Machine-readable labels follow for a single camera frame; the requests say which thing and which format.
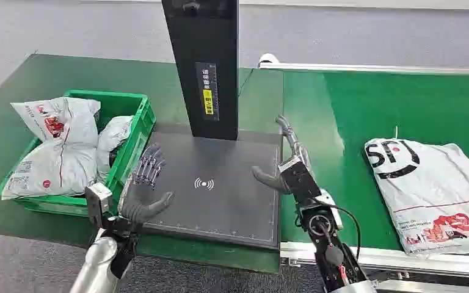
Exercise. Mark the green plastic crate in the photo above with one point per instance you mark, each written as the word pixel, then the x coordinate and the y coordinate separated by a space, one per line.
pixel 135 133

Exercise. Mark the large white parcel red print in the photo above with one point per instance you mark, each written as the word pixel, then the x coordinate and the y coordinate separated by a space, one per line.
pixel 70 157

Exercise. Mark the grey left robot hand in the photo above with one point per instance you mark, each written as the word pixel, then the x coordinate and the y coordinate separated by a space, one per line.
pixel 137 204

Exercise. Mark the green conveyor belt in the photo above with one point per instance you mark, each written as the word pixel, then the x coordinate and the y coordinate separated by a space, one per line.
pixel 352 117

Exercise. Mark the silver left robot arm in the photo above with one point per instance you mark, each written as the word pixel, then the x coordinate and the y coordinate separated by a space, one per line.
pixel 101 258

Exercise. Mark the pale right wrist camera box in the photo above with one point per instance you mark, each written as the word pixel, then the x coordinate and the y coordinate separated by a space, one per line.
pixel 333 210

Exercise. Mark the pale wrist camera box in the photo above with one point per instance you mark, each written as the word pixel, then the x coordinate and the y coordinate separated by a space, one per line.
pixel 333 210
pixel 98 202

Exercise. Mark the dark scanner base plate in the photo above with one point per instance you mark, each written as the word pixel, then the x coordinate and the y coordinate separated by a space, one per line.
pixel 226 202

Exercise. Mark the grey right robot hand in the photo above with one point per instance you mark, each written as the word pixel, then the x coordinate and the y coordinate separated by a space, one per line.
pixel 299 178

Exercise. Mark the white parcel black letters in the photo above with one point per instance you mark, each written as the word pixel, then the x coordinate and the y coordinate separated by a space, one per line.
pixel 432 194

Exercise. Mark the black scanner column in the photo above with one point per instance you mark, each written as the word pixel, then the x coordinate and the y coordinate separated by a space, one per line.
pixel 206 40

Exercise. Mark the silver conveyor side rail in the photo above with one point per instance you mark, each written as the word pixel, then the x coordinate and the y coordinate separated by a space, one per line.
pixel 420 261
pixel 380 68

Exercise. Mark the black yellow label sticker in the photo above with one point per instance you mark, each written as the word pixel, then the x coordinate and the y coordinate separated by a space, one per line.
pixel 207 93

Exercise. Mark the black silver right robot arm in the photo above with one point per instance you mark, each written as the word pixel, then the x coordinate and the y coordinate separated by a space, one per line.
pixel 331 246

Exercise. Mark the white conveyor end cap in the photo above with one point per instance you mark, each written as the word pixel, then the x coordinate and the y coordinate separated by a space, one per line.
pixel 267 59

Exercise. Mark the small plain white parcel bag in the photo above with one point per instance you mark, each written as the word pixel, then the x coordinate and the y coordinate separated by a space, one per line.
pixel 111 137

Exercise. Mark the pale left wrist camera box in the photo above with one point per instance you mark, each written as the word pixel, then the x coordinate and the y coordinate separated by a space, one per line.
pixel 98 202

